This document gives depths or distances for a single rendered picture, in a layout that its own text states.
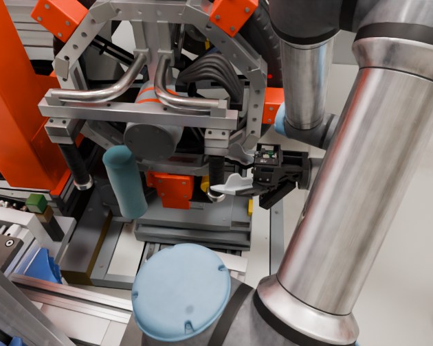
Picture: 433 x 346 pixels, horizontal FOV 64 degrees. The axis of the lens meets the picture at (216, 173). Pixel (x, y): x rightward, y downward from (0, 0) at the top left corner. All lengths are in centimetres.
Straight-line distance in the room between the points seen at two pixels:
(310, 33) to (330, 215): 21
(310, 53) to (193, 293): 33
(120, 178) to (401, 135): 80
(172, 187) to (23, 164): 46
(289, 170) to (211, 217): 75
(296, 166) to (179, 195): 55
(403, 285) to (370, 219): 140
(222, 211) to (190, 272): 106
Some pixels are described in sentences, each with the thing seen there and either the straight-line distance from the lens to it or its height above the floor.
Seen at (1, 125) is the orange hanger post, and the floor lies 80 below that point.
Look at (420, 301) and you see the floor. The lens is 175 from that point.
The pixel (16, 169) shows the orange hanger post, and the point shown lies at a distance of 127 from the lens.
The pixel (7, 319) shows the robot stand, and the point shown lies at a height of 102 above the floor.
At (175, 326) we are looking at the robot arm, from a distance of 39.
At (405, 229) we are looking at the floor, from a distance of 192.
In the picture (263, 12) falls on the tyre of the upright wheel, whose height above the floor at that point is 107.
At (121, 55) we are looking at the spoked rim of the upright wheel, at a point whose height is 94.
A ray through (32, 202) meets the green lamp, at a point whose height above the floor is 66.
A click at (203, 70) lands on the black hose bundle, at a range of 74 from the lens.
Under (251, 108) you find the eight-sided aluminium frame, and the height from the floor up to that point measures 87.
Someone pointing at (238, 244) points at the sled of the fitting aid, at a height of 14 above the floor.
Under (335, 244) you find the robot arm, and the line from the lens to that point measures 35.
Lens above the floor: 142
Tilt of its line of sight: 48 degrees down
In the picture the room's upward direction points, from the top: straight up
